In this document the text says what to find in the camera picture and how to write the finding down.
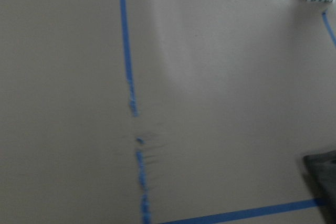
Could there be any dark brown t-shirt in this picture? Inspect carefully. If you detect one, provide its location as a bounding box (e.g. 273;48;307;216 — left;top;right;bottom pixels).
303;150;335;223

